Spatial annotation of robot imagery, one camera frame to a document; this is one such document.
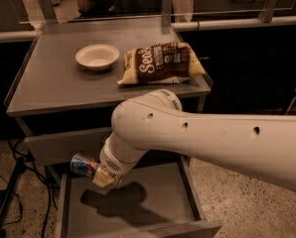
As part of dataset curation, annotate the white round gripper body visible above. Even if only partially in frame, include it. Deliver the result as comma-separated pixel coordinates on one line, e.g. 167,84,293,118
99,146,130,176

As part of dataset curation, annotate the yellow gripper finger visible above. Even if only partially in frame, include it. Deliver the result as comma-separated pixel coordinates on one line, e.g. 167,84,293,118
92,167,117,188

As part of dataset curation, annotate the blue silver redbull can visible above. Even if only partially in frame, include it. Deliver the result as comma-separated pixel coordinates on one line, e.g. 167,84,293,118
70,154,100,179

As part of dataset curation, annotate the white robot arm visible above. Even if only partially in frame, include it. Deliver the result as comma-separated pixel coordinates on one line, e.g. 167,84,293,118
93,89,296,191

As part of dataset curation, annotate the grey top drawer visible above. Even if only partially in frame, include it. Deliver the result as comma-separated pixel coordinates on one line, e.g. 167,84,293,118
24,127,111,166

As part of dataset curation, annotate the grey open middle drawer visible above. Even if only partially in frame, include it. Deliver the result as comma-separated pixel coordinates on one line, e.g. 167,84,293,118
55,157,222,238

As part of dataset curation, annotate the grey metal drawer cabinet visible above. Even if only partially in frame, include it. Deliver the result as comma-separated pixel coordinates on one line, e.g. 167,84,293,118
3,16,214,171

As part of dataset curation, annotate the black tripod leg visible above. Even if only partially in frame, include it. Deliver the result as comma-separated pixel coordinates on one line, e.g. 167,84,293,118
0,158,25,229

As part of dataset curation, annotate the white paper bowl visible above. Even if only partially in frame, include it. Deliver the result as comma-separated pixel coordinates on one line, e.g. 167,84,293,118
75,45,119,71

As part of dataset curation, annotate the brown yellow snack bag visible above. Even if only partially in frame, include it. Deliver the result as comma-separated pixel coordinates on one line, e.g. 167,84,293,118
118,43,206,85

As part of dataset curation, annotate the black floor cable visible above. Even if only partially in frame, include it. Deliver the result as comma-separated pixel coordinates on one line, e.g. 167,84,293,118
0,137,61,238

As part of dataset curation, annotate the white horizontal rail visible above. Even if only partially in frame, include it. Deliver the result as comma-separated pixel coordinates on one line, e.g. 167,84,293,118
171,16,296,32

